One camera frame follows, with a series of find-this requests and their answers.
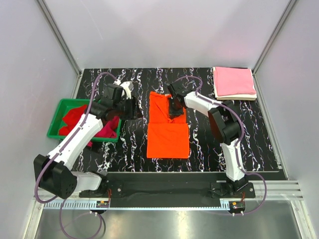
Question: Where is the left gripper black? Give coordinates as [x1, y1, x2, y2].
[114, 96, 143, 120]

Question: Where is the orange t shirt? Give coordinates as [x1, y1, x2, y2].
[147, 92, 190, 159]

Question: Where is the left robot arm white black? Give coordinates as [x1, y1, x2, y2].
[33, 81, 143, 199]

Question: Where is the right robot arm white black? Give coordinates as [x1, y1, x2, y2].
[167, 81, 248, 198]

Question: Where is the magenta t shirt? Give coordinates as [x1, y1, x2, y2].
[87, 116, 121, 147]

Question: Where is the black marble pattern mat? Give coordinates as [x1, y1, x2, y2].
[73, 68, 286, 180]

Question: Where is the red t shirt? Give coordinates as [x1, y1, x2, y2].
[58, 105, 87, 136]

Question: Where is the green plastic bin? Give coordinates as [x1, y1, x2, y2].
[47, 99, 122, 139]

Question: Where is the cream folded t shirt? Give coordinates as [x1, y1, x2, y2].
[213, 67, 257, 102]

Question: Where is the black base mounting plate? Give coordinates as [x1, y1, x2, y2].
[79, 172, 256, 210]

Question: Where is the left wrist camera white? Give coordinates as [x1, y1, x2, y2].
[114, 80, 134, 99]

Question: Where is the aluminium frame rail front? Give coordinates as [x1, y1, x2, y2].
[43, 181, 303, 213]

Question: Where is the left aluminium corner post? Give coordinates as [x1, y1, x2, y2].
[37, 0, 83, 78]

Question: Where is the aluminium corner post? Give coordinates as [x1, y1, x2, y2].
[37, 0, 83, 78]
[252, 0, 300, 75]

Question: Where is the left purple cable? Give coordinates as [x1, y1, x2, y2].
[34, 72, 118, 239]

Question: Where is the right aluminium corner post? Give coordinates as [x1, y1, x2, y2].
[252, 0, 300, 75]

